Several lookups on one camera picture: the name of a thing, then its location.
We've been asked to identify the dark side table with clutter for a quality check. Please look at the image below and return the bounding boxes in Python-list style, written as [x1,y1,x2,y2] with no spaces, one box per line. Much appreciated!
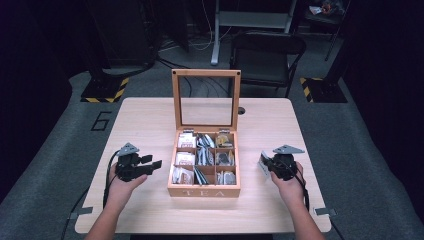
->
[299,0,349,63]

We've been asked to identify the wooden tea box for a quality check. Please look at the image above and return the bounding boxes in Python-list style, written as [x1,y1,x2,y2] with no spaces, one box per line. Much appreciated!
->
[167,68,242,198]

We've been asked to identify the white metal desk frame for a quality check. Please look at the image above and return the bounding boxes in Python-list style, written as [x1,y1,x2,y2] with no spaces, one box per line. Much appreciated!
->
[210,0,298,66]

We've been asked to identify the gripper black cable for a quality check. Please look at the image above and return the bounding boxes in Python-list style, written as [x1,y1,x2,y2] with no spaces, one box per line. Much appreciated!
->
[59,149,122,240]
[293,166,346,240]

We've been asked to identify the grey tape strip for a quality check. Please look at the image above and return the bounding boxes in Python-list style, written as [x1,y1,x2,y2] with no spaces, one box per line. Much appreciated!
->
[69,206,94,220]
[313,207,338,218]

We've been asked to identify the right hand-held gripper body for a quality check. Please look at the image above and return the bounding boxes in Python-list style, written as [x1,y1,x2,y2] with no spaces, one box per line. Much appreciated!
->
[269,144,306,182]

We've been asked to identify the black folding chair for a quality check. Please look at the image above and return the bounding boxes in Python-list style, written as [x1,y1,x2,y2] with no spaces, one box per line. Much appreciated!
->
[229,31,308,98]

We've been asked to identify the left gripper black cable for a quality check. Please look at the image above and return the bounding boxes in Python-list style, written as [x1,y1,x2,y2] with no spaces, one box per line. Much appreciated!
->
[59,149,122,240]

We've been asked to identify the person's right hand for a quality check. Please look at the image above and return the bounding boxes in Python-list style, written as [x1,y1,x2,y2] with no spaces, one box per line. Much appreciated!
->
[270,161,310,210]

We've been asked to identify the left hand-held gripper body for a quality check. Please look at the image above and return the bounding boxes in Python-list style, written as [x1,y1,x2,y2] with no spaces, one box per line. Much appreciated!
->
[115,142,149,183]

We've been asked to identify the person's left hand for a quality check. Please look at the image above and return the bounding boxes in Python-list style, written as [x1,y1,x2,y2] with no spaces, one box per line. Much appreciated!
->
[107,163,149,210]

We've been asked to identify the row of dark yellow tea packets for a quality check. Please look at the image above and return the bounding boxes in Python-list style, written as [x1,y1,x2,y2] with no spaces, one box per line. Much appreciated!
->
[214,133,237,186]

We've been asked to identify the bundle of floor cables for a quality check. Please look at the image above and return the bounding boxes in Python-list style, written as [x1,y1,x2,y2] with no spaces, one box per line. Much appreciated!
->
[156,0,234,98]

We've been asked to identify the row of grey tea packets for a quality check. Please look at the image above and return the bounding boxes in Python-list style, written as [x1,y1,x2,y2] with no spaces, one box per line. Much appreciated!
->
[193,133,216,186]

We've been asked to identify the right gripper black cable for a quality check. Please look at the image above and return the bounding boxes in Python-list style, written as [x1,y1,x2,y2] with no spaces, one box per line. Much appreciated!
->
[293,166,346,240]

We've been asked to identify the row of white tea packets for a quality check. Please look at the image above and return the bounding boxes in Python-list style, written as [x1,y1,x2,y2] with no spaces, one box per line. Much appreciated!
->
[171,131,198,186]

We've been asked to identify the white tea bag sachet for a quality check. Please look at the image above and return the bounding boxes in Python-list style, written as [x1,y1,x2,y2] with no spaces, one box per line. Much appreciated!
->
[257,150,273,178]

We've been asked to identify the striped black stand base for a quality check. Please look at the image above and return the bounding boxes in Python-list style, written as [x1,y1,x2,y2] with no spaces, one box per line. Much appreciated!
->
[80,75,130,104]
[298,76,348,104]

